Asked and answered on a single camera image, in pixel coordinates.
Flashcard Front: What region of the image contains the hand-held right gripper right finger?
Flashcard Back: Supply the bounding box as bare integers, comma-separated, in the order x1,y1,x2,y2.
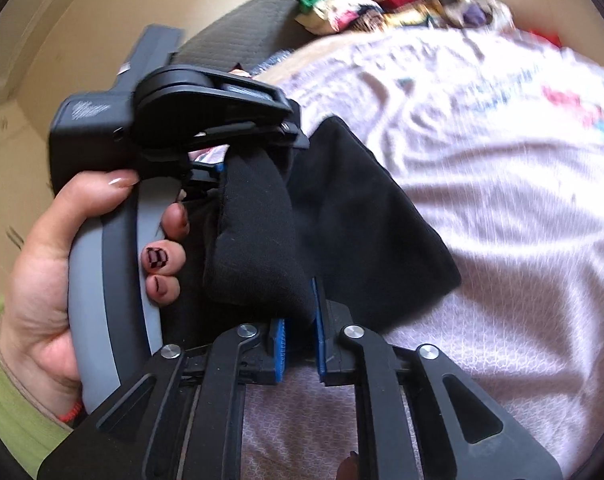
309,277,565,480

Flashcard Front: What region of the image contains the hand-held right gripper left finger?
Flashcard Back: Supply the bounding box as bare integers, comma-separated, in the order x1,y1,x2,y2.
37,317,289,480

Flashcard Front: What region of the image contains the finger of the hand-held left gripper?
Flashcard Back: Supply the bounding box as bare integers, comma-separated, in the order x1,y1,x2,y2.
197,72,311,153
179,159,229,200

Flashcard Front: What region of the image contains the black garment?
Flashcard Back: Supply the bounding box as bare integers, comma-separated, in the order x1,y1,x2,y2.
162,115,462,336

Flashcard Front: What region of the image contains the person's left forearm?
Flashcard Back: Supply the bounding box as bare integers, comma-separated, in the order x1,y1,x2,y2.
0,297,83,466

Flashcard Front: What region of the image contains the person's left hand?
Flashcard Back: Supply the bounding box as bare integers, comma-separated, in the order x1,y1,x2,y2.
4,170,191,402

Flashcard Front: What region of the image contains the beige bed sheet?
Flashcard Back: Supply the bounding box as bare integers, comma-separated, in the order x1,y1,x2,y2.
254,35,353,81

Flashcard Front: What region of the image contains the cream wardrobe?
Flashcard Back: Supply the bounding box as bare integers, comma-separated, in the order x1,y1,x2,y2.
0,92,70,306

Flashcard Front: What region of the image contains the grey padded headboard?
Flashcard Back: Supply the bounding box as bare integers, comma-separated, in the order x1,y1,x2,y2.
174,0,303,73

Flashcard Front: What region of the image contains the lavender floral bed cover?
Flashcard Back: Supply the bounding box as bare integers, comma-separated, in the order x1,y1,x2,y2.
242,25,604,480

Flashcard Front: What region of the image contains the red bag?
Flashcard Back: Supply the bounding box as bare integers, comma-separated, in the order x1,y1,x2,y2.
526,30,562,48

